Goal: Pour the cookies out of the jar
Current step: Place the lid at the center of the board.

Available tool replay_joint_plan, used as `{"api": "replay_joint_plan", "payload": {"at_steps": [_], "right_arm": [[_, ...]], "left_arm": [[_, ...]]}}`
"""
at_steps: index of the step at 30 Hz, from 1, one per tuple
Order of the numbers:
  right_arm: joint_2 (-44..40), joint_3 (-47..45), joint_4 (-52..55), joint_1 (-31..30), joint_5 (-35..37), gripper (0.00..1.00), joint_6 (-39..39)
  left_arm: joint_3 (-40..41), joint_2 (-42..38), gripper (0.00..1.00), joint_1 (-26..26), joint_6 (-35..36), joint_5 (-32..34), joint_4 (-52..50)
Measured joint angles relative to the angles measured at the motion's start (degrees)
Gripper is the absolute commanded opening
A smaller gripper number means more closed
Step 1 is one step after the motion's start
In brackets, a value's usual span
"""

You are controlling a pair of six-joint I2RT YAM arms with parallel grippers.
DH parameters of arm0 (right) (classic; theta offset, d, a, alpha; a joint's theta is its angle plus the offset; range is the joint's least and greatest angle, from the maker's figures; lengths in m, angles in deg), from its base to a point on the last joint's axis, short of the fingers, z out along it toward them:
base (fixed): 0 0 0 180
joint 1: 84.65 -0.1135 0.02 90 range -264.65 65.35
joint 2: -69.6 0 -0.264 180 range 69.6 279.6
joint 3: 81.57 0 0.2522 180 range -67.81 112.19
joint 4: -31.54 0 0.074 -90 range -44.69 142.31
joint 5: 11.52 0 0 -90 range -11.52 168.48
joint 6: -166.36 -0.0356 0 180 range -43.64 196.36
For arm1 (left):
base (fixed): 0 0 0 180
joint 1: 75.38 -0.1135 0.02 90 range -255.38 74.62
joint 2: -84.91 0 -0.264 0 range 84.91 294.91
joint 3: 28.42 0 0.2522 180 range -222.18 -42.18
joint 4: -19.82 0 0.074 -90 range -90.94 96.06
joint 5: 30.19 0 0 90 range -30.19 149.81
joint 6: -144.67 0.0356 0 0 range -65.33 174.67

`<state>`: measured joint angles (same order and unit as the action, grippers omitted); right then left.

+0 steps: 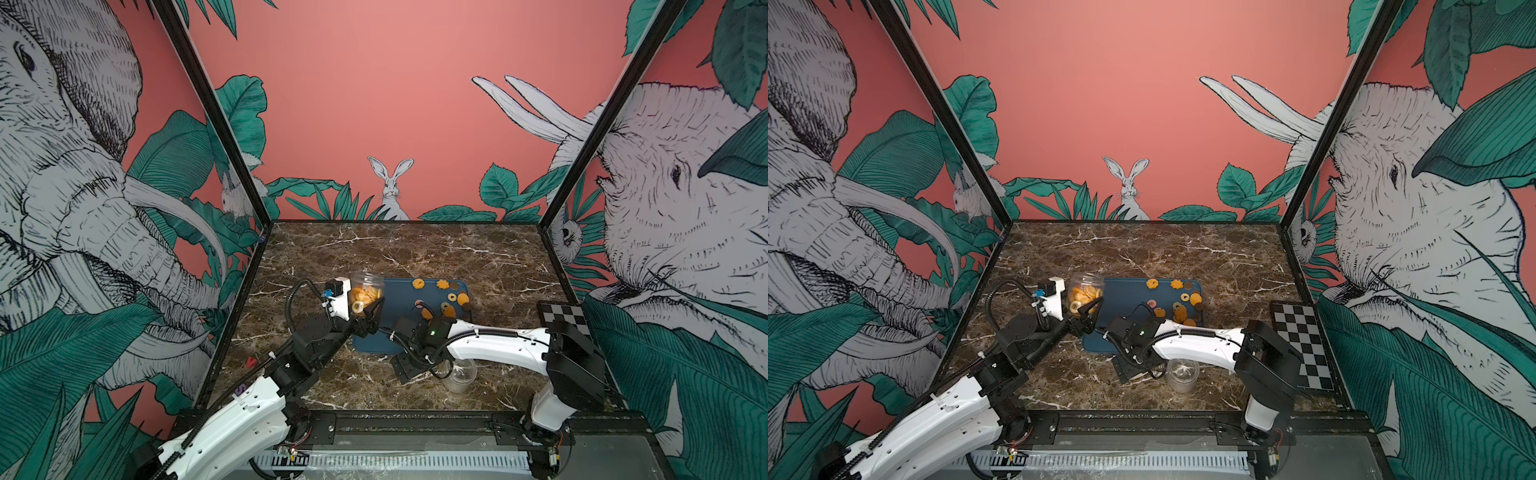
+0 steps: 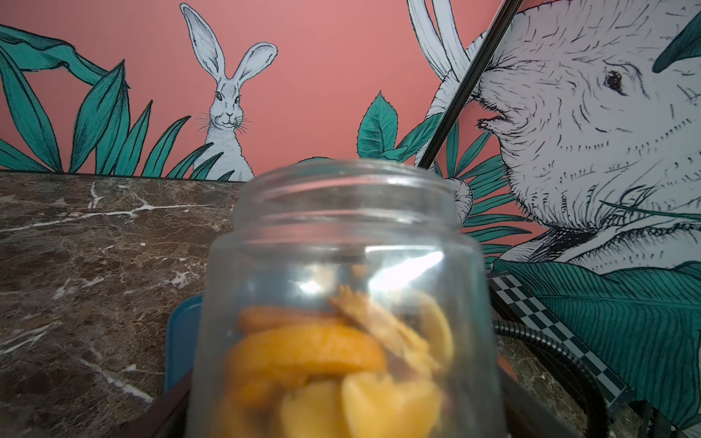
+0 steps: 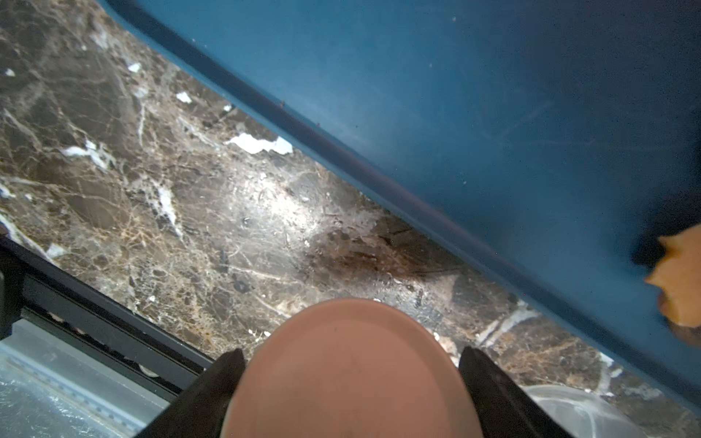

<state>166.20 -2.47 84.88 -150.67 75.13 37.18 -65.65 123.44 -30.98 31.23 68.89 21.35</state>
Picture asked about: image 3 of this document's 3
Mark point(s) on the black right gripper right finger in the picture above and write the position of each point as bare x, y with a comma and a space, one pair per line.
503, 408

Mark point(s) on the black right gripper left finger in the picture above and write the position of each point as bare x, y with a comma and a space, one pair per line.
199, 411

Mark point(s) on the clear jar of cookies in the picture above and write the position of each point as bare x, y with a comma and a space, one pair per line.
581, 413

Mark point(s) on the beige jar lid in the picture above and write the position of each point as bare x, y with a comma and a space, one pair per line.
351, 368

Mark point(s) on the orange flower cookie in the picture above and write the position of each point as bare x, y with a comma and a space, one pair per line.
677, 274

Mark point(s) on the teal rectangular tray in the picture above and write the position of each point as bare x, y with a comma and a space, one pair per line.
547, 143

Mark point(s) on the black front mounting rail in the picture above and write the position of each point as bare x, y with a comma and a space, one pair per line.
35, 290

